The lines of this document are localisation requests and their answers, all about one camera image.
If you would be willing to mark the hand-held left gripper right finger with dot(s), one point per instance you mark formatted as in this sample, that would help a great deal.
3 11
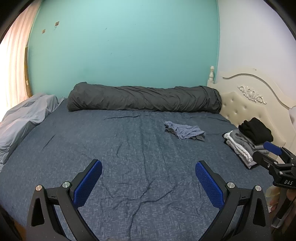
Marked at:
209 185

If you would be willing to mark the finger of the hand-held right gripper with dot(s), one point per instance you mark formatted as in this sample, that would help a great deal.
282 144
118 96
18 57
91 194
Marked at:
262 158
272 147

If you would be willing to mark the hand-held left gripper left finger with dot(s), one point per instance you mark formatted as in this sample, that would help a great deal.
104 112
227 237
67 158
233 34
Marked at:
89 183

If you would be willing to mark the blue plaid shorts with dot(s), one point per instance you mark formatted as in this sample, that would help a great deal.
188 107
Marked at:
182 129

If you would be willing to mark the person's right hand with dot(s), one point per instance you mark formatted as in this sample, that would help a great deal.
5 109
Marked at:
273 197

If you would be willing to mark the white folded garment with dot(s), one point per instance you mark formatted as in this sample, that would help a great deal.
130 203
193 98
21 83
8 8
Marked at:
240 151

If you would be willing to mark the grey folded garment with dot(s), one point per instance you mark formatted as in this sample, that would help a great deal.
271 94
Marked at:
240 138

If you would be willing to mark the blue-grey bed sheet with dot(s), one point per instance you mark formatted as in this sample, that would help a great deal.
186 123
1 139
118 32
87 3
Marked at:
115 143

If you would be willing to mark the cream tufted headboard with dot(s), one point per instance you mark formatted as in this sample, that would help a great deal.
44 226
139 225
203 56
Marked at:
242 106

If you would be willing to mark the light grey blanket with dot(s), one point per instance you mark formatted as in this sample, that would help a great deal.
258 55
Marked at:
25 115

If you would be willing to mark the dark grey rolled duvet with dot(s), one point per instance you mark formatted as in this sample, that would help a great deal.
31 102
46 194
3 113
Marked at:
143 98

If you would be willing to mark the pink curtain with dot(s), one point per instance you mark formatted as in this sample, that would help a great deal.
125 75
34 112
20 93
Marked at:
16 58

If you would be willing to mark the wooden window frame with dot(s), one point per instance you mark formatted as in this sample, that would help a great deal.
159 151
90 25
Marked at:
28 74

